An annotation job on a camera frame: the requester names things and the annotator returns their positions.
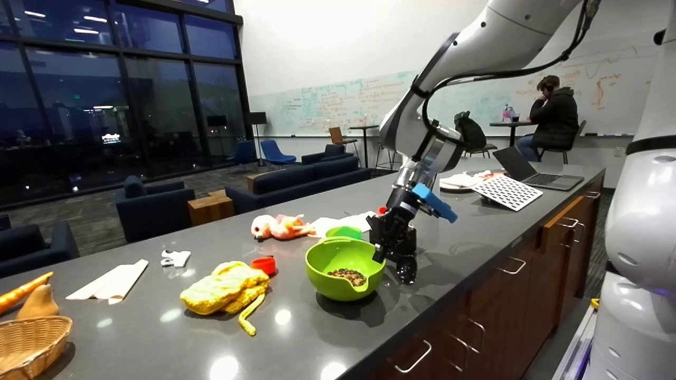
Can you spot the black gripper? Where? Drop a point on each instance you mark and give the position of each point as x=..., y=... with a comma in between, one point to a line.
x=389, y=227

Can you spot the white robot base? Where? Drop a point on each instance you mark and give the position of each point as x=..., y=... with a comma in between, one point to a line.
x=635, y=333

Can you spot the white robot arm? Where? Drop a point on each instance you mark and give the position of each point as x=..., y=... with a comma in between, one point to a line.
x=507, y=39

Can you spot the coffee beans in bowl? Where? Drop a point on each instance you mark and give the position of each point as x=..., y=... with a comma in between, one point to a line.
x=351, y=277

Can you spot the green plastic bowl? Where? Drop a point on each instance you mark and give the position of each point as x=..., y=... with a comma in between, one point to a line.
x=336, y=251

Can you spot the small green lid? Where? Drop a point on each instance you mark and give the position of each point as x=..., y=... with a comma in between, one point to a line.
x=344, y=232

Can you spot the white cloth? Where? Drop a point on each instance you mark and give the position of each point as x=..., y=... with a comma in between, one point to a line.
x=353, y=219

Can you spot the white plate stack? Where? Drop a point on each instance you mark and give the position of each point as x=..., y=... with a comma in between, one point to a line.
x=461, y=181

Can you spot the dark blue sofa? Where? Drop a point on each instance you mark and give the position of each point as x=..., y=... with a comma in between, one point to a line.
x=294, y=181

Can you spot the pink white plush toy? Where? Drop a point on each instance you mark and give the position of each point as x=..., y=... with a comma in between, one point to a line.
x=280, y=227

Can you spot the small red cup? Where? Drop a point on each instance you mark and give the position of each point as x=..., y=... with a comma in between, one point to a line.
x=267, y=265

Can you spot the white keyboard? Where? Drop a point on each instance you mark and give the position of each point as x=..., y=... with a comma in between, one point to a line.
x=510, y=193

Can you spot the brown cabinet front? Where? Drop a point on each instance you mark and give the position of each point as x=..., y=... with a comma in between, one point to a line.
x=490, y=289

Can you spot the black backpack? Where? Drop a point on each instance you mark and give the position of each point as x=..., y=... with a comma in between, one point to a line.
x=470, y=132

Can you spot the grey laptop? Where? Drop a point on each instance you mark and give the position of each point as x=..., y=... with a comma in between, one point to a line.
x=521, y=169

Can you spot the yellow cloth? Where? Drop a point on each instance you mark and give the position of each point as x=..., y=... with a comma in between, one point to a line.
x=231, y=288

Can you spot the wooden side table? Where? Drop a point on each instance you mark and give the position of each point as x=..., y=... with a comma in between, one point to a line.
x=217, y=205

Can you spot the crumpled clear wrapper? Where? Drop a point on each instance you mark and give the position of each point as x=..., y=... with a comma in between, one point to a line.
x=174, y=258

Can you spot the seated person in dark jacket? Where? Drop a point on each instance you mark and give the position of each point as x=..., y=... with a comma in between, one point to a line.
x=555, y=117

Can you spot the dark armchair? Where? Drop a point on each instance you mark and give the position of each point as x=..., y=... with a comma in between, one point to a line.
x=146, y=211

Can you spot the folded white paper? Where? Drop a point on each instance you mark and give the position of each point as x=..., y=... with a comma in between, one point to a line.
x=113, y=285

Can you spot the wicker basket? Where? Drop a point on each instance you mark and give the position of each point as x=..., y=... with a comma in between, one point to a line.
x=29, y=346

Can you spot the orange baguette toy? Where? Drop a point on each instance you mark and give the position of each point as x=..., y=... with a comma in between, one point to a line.
x=12, y=299

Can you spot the blue wrist camera box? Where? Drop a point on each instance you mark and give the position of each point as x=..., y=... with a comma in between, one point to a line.
x=433, y=204

